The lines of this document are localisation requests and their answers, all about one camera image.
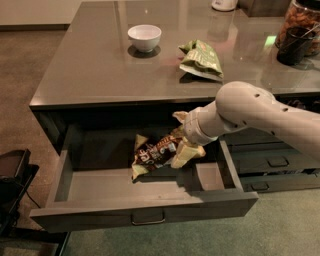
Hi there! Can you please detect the glass jar of snacks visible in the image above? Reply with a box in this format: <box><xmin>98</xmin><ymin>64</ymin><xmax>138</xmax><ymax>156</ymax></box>
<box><xmin>275</xmin><ymin>0</ymin><xmax>320</xmax><ymax>57</ymax></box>

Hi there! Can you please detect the green chip bag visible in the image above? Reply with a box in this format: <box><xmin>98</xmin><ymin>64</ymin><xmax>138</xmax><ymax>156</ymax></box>
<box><xmin>179</xmin><ymin>39</ymin><xmax>224</xmax><ymax>81</ymax></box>

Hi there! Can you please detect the right middle drawer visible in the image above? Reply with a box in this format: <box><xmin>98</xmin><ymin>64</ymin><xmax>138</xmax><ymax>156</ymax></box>
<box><xmin>231</xmin><ymin>149</ymin><xmax>320</xmax><ymax>174</ymax></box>

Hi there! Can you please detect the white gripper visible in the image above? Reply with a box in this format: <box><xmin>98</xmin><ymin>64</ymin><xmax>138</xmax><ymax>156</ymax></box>
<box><xmin>171</xmin><ymin>107</ymin><xmax>216</xmax><ymax>169</ymax></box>

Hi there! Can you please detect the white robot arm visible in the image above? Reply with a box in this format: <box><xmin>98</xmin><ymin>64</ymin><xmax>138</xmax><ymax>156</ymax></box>
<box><xmin>171</xmin><ymin>81</ymin><xmax>320</xmax><ymax>169</ymax></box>

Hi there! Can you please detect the open grey top drawer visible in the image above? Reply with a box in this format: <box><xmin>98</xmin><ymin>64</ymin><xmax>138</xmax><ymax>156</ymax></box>
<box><xmin>30</xmin><ymin>125</ymin><xmax>258</xmax><ymax>233</ymax></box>

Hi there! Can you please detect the metal drawer handle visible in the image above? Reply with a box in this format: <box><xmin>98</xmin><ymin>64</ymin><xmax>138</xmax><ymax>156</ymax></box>
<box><xmin>131</xmin><ymin>209</ymin><xmax>166</xmax><ymax>226</ymax></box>

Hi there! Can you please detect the brown chip bag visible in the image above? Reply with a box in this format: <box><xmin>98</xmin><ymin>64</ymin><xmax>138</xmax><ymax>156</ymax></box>
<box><xmin>131</xmin><ymin>126</ymin><xmax>184</xmax><ymax>181</ymax></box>

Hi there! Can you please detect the right lower drawer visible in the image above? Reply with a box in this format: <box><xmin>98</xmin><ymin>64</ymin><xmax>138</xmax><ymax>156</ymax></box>
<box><xmin>240</xmin><ymin>173</ymin><xmax>320</xmax><ymax>193</ymax></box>

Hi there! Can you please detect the grey counter cabinet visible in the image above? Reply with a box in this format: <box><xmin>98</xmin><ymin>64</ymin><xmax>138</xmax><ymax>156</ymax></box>
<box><xmin>30</xmin><ymin>0</ymin><xmax>320</xmax><ymax>150</ymax></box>

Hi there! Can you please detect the white container at back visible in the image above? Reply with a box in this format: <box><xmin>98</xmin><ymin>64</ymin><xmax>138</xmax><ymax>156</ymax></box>
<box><xmin>211</xmin><ymin>0</ymin><xmax>238</xmax><ymax>12</ymax></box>

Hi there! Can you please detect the black cup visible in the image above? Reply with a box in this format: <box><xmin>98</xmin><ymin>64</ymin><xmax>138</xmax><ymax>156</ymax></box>
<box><xmin>277</xmin><ymin>26</ymin><xmax>316</xmax><ymax>66</ymax></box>

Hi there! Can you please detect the right top drawer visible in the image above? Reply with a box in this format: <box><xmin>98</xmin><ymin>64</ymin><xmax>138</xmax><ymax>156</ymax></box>
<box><xmin>221</xmin><ymin>128</ymin><xmax>294</xmax><ymax>146</ymax></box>

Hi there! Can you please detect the white bowl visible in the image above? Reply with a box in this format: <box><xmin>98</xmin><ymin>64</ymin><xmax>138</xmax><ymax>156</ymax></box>
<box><xmin>127</xmin><ymin>24</ymin><xmax>162</xmax><ymax>53</ymax></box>

